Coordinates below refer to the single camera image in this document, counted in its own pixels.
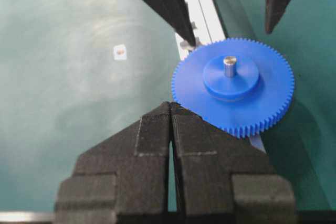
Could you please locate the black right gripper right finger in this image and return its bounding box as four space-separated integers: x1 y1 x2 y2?
170 102 298 223

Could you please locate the right steel shaft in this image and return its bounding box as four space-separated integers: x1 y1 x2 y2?
223 56 237 78

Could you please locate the large blue plastic gear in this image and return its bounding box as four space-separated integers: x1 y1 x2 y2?
171 38 295 137

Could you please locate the small white marker sticker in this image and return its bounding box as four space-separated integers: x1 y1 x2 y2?
113 44 127 61

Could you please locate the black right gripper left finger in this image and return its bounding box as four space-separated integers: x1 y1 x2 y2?
55 102 171 223

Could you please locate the long aluminium extrusion rail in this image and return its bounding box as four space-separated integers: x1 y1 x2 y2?
173 0 267 154

